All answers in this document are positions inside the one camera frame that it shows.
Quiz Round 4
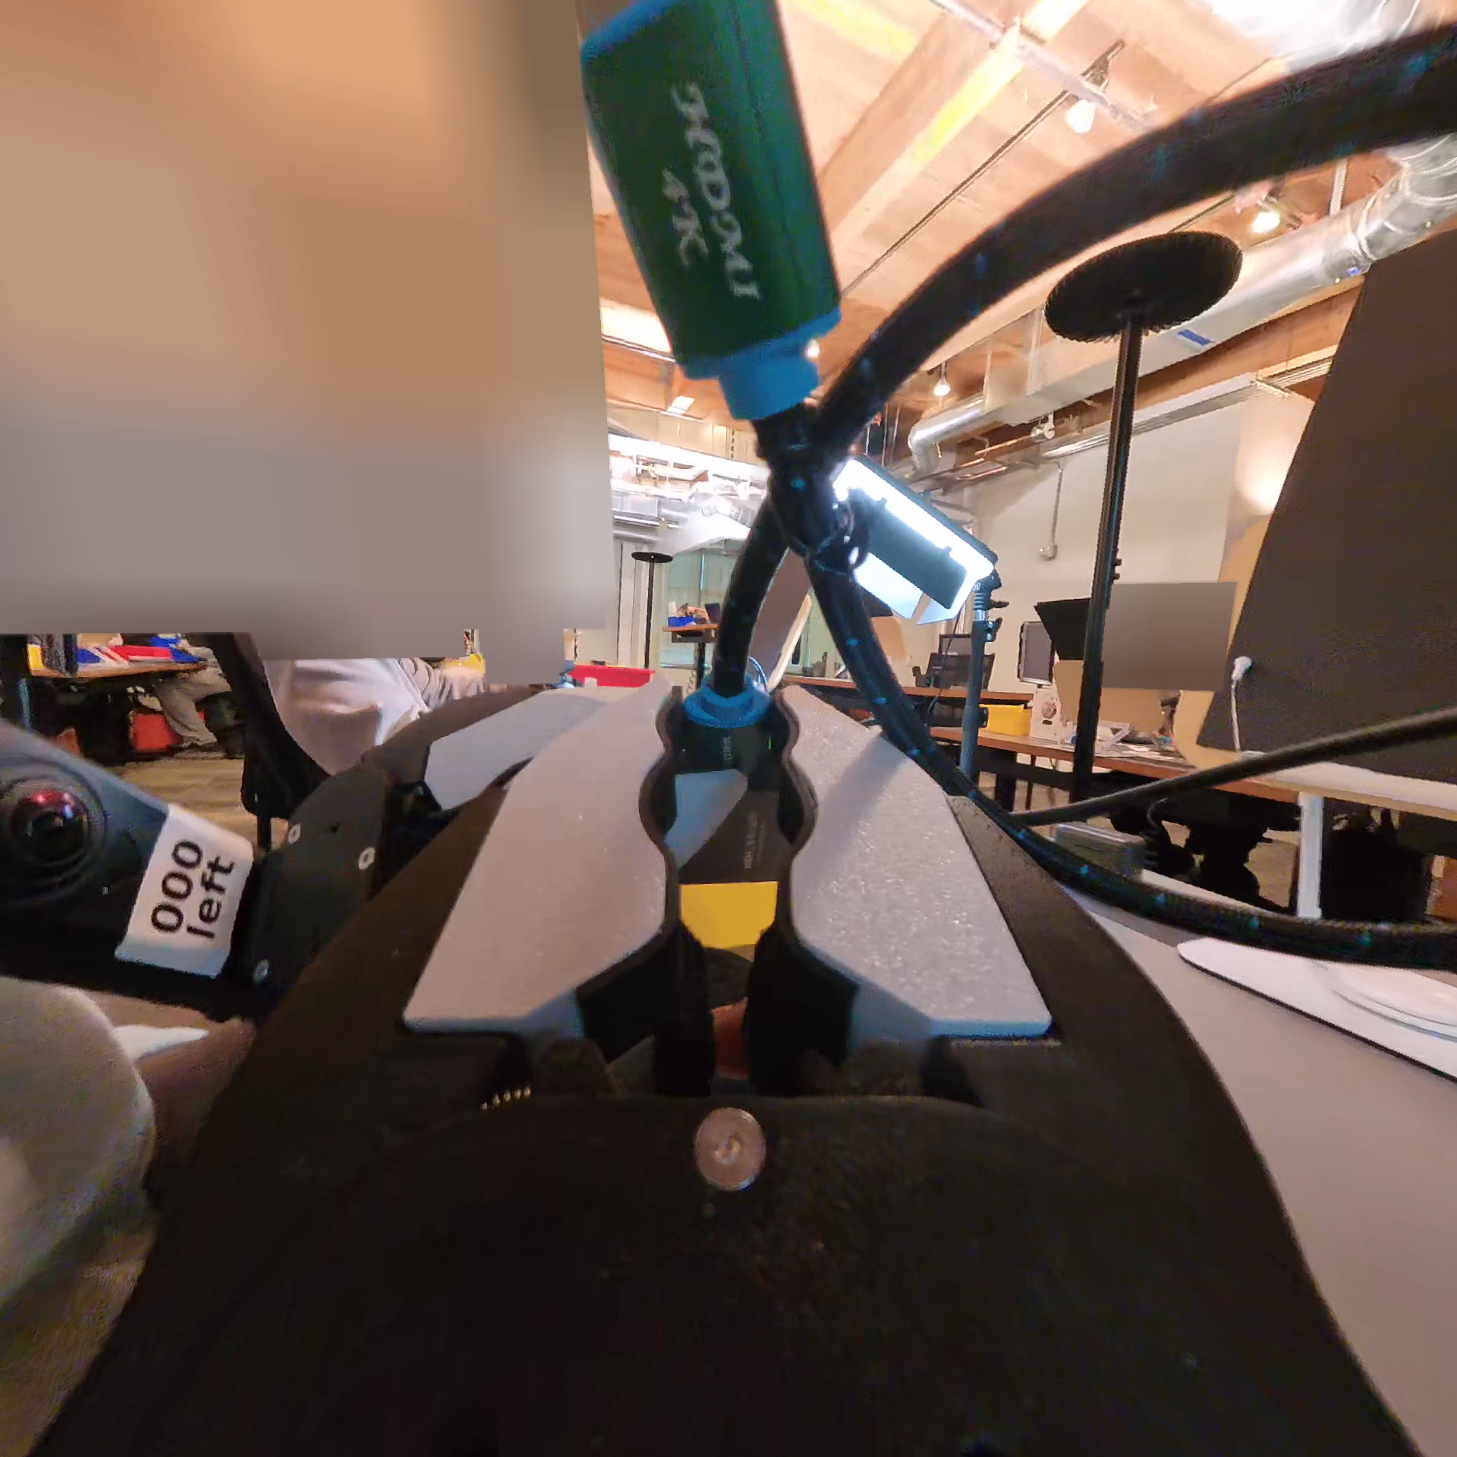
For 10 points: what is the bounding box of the black light stand pole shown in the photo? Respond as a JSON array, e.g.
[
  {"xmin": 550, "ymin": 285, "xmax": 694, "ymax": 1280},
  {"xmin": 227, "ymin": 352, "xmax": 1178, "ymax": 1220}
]
[{"xmin": 954, "ymin": 574, "xmax": 1008, "ymax": 781}]

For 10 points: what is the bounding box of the white board stand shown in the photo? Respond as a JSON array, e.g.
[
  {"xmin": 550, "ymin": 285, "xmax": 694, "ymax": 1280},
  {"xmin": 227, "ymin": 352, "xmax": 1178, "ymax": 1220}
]
[{"xmin": 1178, "ymin": 654, "xmax": 1457, "ymax": 1077}]

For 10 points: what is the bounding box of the dark pole base block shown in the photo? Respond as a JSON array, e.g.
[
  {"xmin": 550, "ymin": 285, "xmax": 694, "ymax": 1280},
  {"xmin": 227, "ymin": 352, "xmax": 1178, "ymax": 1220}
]
[{"xmin": 1053, "ymin": 826, "xmax": 1145, "ymax": 881}]

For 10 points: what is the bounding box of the black board tan backing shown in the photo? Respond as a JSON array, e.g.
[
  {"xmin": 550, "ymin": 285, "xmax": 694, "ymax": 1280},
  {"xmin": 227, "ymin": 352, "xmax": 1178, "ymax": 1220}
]
[{"xmin": 1197, "ymin": 233, "xmax": 1457, "ymax": 788}]

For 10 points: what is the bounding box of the dark grey port hub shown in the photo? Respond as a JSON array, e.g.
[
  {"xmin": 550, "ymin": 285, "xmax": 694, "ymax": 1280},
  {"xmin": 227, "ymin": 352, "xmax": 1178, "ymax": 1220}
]
[{"xmin": 671, "ymin": 729, "xmax": 798, "ymax": 890}]

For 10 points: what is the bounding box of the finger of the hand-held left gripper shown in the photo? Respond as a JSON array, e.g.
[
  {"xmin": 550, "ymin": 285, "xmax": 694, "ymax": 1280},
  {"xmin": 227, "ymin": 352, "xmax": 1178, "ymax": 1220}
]
[
  {"xmin": 663, "ymin": 770, "xmax": 754, "ymax": 874},
  {"xmin": 427, "ymin": 689, "xmax": 610, "ymax": 812}
]

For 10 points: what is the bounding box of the wooden office desk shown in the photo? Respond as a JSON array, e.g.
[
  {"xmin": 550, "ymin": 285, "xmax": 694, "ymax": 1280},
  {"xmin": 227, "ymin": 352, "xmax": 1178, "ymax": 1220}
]
[{"xmin": 786, "ymin": 671, "xmax": 1457, "ymax": 821}]

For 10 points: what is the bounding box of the black braided hdmi cable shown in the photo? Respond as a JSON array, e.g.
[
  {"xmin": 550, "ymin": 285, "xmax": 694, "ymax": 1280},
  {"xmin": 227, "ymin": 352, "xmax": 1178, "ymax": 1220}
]
[{"xmin": 578, "ymin": 0, "xmax": 1457, "ymax": 977}]

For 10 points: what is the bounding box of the person's left forearm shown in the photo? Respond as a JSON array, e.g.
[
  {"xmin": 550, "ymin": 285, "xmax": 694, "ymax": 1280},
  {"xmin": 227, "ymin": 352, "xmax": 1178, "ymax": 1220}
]
[{"xmin": 0, "ymin": 978, "xmax": 262, "ymax": 1367}]

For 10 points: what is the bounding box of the black floor lamp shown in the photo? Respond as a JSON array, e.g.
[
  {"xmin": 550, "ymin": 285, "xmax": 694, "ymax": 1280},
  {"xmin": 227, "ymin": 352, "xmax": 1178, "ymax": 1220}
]
[{"xmin": 631, "ymin": 550, "xmax": 675, "ymax": 671}]

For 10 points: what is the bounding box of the yellow plastic bin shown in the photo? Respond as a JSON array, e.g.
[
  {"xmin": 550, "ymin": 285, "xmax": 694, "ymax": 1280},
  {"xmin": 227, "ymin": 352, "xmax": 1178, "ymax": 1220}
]
[{"xmin": 680, "ymin": 881, "xmax": 779, "ymax": 949}]

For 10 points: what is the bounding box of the led light panel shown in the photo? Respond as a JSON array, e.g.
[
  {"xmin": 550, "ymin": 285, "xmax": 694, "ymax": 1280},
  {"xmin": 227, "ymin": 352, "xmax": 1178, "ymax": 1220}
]
[{"xmin": 831, "ymin": 455, "xmax": 1001, "ymax": 626}]

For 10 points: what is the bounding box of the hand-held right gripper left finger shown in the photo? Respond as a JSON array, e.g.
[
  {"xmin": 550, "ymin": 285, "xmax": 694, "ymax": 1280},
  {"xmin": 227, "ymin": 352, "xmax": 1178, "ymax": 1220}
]
[{"xmin": 404, "ymin": 684, "xmax": 685, "ymax": 1039}]

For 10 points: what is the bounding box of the black disc on pole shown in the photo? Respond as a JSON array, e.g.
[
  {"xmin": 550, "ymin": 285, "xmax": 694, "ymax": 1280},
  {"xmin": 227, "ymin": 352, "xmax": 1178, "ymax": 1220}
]
[{"xmin": 1044, "ymin": 231, "xmax": 1242, "ymax": 776}]

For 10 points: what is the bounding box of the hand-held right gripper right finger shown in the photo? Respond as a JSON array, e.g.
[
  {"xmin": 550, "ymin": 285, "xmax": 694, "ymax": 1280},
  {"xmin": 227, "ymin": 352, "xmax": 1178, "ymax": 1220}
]
[{"xmin": 779, "ymin": 685, "xmax": 1051, "ymax": 1039}]

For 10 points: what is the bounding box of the silver air duct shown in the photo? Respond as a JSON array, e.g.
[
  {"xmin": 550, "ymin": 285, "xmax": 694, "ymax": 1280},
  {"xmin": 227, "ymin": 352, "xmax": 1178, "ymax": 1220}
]
[{"xmin": 907, "ymin": 137, "xmax": 1457, "ymax": 481}]

